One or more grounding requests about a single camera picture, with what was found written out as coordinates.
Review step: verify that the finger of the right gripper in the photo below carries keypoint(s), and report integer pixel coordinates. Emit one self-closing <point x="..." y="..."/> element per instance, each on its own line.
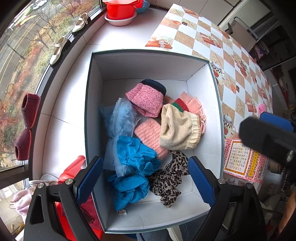
<point x="278" y="121"/>
<point x="269" y="140"/>

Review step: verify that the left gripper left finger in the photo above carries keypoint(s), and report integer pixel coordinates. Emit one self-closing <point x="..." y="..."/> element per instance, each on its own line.
<point x="86" y="179"/>

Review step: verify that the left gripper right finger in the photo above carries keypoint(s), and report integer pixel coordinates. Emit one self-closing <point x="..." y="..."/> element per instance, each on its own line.
<point x="205" y="181"/>

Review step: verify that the blue textured cloth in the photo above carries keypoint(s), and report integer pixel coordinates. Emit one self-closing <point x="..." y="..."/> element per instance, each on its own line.
<point x="128" y="189"/>
<point x="134" y="157"/>

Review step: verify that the leopard print scarf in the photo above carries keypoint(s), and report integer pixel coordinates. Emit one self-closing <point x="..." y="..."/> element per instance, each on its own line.
<point x="164" y="182"/>

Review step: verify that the beige knit hat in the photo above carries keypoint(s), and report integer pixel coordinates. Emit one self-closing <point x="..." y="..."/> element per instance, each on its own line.
<point x="179" y="130"/>

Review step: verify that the light blue fluffy cloth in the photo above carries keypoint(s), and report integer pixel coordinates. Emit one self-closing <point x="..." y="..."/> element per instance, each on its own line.
<point x="119" y="120"/>

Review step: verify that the pink striped knit hat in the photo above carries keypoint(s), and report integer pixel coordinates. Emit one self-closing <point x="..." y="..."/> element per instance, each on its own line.
<point x="148" y="131"/>

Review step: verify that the pink navy knit hat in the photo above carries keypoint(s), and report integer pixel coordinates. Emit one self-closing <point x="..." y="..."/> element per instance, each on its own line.
<point x="147" y="97"/>

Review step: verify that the red plastic stool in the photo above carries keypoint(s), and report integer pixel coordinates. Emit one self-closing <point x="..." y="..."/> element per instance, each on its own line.
<point x="87" y="208"/>

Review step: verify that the checkered patterned tablecloth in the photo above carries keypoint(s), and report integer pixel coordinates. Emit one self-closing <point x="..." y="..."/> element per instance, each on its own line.
<point x="242" y="85"/>

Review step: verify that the pink patterned tissue box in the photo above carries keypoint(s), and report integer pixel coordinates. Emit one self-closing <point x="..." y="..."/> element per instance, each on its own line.
<point x="244" y="163"/>

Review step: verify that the pink fluffy slipper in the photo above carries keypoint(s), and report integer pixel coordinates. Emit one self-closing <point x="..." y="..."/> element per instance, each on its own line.
<point x="21" y="201"/>

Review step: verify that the maroon slipper lower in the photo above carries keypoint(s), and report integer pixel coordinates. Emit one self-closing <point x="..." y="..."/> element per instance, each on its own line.
<point x="22" y="146"/>

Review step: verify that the maroon slipper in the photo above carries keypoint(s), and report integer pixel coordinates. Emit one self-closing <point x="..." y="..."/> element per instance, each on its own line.
<point x="29" y="109"/>
<point x="22" y="146"/>

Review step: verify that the folding chair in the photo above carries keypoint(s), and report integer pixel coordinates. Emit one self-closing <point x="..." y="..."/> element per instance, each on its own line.
<point x="242" y="33"/>

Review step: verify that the maroon slipper upper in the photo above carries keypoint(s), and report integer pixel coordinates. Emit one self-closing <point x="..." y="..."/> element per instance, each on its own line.
<point x="29" y="109"/>

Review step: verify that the white shoe near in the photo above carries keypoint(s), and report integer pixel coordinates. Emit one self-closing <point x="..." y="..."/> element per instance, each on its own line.
<point x="60" y="46"/>

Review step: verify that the white shoe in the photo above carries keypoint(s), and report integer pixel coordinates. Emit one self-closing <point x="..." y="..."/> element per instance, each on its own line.
<point x="60" y="46"/>
<point x="81" y="23"/>

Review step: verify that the white shoe far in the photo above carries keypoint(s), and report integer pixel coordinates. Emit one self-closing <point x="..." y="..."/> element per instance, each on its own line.
<point x="81" y="23"/>

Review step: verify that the white basin under bucket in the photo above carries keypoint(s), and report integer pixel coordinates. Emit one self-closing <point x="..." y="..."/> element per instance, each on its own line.
<point x="120" y="23"/>

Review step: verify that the red plastic bucket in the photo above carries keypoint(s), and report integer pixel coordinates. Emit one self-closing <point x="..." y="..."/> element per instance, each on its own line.
<point x="122" y="9"/>

